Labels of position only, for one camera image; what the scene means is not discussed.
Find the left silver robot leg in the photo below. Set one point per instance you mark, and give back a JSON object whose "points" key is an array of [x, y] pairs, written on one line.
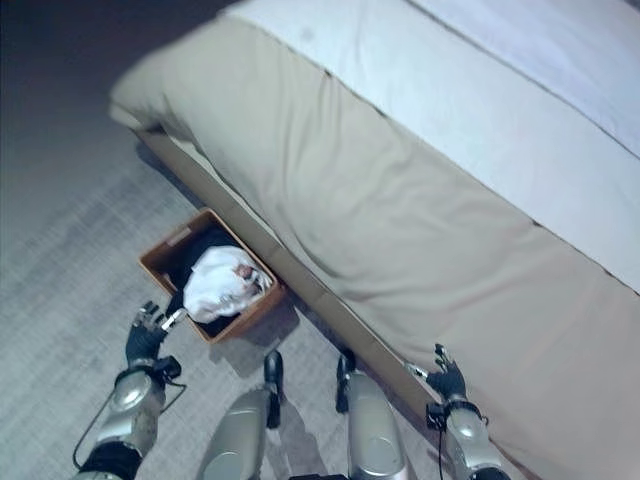
{"points": [[250, 425]]}

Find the white crumpled garment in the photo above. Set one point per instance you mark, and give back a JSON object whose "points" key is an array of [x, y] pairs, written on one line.
{"points": [[220, 285]]}

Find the right silver robot leg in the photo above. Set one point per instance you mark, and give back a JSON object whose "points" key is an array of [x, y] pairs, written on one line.
{"points": [[367, 420]]}

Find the white bed sheet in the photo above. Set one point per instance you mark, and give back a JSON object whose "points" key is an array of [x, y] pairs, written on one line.
{"points": [[500, 85]]}

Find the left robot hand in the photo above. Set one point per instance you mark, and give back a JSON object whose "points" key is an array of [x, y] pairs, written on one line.
{"points": [[142, 337]]}

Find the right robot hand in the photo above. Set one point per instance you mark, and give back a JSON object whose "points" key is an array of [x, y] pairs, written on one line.
{"points": [[451, 376]]}

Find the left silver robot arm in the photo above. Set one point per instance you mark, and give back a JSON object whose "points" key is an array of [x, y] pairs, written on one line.
{"points": [[122, 417]]}

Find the beige bed cover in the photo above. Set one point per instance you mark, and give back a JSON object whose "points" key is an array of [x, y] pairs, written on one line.
{"points": [[380, 210]]}

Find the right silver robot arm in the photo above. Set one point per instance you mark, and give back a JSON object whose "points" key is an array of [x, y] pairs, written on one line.
{"points": [[462, 435]]}

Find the black garment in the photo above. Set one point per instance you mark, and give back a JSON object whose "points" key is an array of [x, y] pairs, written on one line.
{"points": [[212, 240]]}

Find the brown rectangular laundry basket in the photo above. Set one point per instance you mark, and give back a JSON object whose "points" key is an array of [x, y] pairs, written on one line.
{"points": [[165, 250]]}

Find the silver robot leg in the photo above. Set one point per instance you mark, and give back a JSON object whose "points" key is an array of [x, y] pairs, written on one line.
{"points": [[250, 425], [367, 420]]}

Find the brown bed base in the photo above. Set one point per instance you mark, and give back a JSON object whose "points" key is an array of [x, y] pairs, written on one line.
{"points": [[280, 250]]}

